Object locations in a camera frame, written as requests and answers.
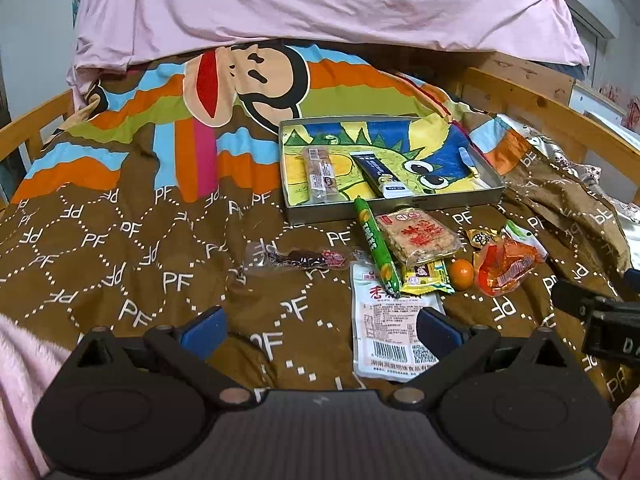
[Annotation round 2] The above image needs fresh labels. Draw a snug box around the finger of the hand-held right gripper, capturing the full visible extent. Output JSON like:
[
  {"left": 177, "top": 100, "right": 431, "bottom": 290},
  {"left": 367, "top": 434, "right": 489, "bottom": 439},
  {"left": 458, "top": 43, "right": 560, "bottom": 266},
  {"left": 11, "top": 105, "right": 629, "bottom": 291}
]
[{"left": 551, "top": 279, "right": 601, "bottom": 319}]

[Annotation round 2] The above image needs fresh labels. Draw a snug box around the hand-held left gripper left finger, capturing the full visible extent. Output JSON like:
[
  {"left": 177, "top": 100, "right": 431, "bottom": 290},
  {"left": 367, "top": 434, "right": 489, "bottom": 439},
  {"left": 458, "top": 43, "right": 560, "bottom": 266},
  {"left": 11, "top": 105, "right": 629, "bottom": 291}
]
[{"left": 65, "top": 305, "right": 253, "bottom": 408}]

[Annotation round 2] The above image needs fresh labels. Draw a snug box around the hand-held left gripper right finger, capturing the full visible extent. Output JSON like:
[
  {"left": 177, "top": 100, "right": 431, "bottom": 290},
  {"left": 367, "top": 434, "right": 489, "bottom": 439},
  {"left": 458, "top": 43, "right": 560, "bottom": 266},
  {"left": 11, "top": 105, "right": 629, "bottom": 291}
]
[{"left": 390, "top": 306, "right": 583, "bottom": 406}]

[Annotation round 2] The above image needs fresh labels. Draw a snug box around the white pouch with red print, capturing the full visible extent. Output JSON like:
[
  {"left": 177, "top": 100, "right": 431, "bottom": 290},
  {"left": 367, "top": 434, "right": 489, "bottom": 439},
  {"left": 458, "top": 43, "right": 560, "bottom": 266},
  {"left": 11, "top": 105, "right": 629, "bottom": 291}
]
[{"left": 349, "top": 261, "right": 447, "bottom": 381}]

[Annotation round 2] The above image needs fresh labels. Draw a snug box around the yellow green snack packet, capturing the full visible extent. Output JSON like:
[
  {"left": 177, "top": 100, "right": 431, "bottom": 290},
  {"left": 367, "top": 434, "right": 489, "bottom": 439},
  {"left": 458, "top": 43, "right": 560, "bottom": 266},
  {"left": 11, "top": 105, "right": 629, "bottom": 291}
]
[{"left": 401, "top": 259, "right": 456, "bottom": 296}]

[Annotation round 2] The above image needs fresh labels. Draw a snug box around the orange red snack packet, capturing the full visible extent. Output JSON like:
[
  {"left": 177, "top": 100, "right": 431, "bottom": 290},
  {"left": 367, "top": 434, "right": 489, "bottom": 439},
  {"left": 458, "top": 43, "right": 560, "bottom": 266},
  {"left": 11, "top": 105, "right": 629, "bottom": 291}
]
[{"left": 472, "top": 237, "right": 548, "bottom": 297}]

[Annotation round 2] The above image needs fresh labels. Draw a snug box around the rice cracker packet red label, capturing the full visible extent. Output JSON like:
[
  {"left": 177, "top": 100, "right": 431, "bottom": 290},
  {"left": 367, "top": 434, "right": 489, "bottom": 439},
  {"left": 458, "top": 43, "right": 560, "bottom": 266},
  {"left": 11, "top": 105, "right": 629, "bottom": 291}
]
[{"left": 375, "top": 207, "right": 463, "bottom": 267}]

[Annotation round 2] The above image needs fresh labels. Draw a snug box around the green sausage stick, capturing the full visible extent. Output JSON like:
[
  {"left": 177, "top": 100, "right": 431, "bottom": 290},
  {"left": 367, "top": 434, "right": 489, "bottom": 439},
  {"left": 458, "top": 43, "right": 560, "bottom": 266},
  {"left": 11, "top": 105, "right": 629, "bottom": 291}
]
[{"left": 354, "top": 196, "right": 402, "bottom": 295}]

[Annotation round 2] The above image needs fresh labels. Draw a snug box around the clear packet with dark snack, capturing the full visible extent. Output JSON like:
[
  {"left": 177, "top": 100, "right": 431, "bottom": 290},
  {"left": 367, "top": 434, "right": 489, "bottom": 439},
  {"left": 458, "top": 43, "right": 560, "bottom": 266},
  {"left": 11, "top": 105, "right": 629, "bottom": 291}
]
[{"left": 245, "top": 242, "right": 348, "bottom": 273}]

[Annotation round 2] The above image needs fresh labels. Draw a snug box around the metal tray with dinosaur print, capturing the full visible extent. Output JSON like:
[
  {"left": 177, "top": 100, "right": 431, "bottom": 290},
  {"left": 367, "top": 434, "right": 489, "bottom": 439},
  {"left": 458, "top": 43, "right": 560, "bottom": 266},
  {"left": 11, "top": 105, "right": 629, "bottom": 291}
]
[{"left": 278, "top": 116, "right": 506, "bottom": 225}]

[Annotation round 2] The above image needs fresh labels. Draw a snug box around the small orange fruit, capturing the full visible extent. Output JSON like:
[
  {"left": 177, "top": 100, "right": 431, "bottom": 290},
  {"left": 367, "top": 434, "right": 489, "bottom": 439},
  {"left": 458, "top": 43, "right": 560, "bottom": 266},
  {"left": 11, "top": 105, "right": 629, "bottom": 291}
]
[{"left": 447, "top": 258, "right": 475, "bottom": 291}]

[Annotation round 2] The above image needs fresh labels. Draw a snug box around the green white snack packet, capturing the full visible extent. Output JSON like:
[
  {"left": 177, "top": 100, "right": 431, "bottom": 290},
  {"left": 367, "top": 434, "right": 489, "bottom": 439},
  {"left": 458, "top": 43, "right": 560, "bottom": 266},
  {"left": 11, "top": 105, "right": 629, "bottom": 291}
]
[{"left": 502, "top": 220, "right": 548, "bottom": 261}]

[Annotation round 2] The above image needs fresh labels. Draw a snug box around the gold candy wrapper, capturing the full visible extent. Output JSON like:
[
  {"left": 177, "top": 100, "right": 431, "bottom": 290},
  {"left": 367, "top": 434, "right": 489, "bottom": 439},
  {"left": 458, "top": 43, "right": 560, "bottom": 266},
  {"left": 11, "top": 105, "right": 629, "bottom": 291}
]
[{"left": 462, "top": 227, "right": 501, "bottom": 250}]

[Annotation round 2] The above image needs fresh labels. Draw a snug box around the dark blue tube packet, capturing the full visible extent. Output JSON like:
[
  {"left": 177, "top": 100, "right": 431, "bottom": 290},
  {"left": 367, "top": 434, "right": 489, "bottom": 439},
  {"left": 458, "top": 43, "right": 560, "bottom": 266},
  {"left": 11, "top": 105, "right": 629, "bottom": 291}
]
[{"left": 350, "top": 151, "right": 416, "bottom": 198}]

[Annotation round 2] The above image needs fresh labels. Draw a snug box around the pink fleece blanket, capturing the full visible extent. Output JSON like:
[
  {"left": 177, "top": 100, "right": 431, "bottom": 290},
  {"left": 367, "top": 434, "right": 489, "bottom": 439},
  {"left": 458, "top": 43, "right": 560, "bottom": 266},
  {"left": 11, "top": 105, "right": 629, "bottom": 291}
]
[{"left": 0, "top": 312, "right": 88, "bottom": 480}]

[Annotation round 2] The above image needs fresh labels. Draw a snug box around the brown snack bar clear wrapper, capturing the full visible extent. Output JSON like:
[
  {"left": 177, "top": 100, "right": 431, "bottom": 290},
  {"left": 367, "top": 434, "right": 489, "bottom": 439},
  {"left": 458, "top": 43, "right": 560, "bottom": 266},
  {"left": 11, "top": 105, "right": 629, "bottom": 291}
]
[{"left": 301, "top": 146, "right": 341, "bottom": 206}]

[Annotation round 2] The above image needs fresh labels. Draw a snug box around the white cabinet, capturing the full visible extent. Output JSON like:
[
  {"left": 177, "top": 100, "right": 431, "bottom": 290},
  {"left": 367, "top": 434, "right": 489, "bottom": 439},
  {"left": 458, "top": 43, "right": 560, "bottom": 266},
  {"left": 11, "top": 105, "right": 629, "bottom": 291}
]
[{"left": 569, "top": 80, "right": 627, "bottom": 123}]

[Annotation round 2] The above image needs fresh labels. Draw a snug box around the pink quilt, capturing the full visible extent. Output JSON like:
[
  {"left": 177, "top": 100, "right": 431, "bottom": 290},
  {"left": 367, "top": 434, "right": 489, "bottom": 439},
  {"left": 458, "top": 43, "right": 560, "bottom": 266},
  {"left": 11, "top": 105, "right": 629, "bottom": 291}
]
[{"left": 65, "top": 0, "right": 591, "bottom": 111}]

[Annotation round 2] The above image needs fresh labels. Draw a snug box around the wooden bed frame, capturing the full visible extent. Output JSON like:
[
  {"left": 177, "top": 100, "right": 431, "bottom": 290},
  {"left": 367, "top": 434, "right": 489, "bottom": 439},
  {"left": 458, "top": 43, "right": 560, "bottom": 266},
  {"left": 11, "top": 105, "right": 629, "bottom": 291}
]
[{"left": 0, "top": 66, "right": 640, "bottom": 196}]

